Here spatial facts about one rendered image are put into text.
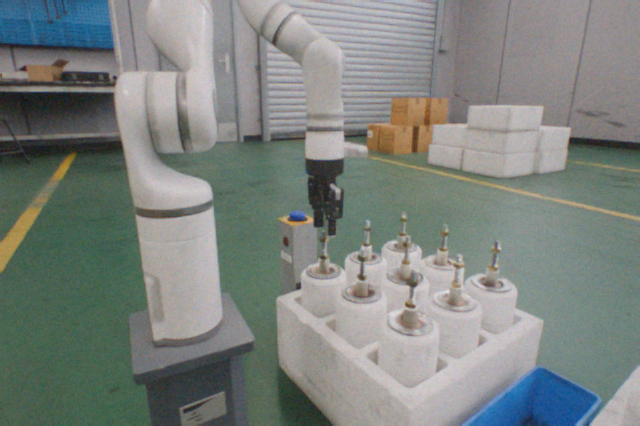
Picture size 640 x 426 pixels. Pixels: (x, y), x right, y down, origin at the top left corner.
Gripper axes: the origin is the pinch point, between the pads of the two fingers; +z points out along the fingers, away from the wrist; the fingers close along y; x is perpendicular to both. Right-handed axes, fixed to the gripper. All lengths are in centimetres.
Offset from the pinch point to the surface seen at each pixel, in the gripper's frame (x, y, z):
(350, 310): -0.6, 14.4, 11.2
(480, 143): 207, -178, 10
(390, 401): -0.4, 28.5, 18.8
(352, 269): 7.2, -1.1, 11.4
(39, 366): -62, -25, 35
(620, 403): 30, 42, 17
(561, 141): 279, -163, 10
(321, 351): -4.9, 11.3, 20.8
